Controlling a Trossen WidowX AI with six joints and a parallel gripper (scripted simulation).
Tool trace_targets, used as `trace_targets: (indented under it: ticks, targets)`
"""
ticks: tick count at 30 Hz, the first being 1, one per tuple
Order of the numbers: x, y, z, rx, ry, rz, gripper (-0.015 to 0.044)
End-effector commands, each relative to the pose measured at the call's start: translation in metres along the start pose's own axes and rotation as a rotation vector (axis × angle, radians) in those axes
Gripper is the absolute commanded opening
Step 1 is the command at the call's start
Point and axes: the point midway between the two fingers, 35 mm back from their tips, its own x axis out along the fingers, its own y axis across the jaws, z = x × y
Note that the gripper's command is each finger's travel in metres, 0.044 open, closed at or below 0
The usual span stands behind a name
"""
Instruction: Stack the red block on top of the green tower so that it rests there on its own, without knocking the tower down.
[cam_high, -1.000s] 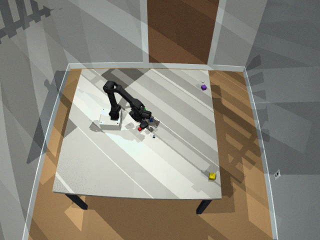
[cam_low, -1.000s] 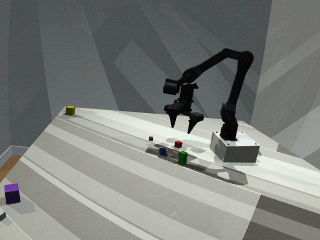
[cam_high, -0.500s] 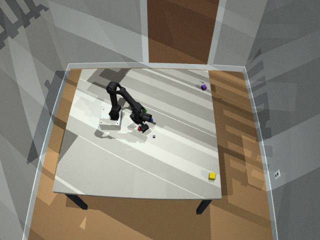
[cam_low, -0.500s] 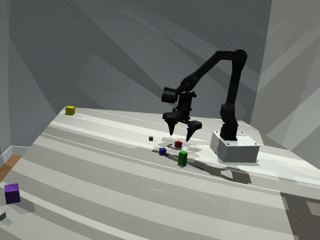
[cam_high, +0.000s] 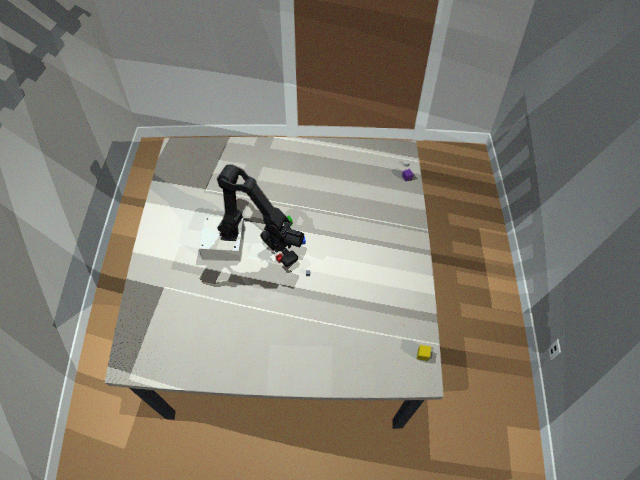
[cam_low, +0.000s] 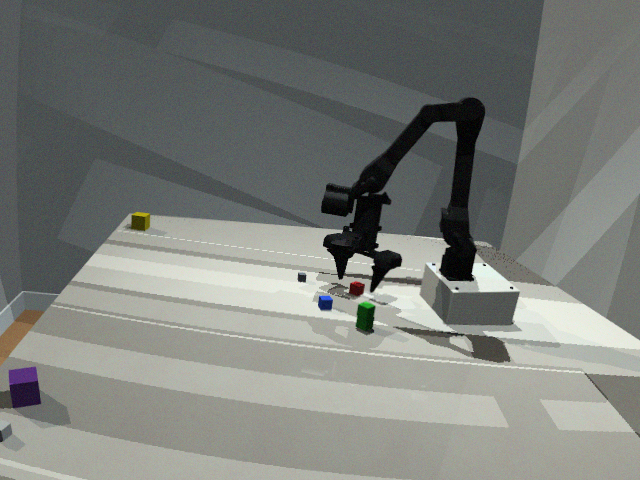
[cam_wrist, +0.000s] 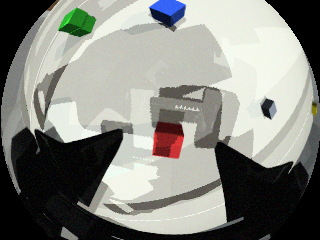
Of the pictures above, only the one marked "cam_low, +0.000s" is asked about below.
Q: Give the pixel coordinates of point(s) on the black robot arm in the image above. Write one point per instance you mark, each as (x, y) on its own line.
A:
(457, 263)

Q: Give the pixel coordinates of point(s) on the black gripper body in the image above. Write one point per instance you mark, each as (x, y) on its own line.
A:
(385, 259)

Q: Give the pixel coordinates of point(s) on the small yellow block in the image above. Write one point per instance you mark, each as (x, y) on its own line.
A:
(140, 221)

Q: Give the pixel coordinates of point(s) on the green block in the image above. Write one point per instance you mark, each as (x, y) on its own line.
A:
(366, 310)
(364, 324)

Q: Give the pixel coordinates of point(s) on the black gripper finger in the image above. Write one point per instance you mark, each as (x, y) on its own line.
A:
(341, 264)
(378, 275)

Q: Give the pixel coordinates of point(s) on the purple block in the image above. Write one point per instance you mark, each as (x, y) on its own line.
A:
(24, 387)

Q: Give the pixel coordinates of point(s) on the blue block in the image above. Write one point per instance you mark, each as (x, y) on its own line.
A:
(325, 303)

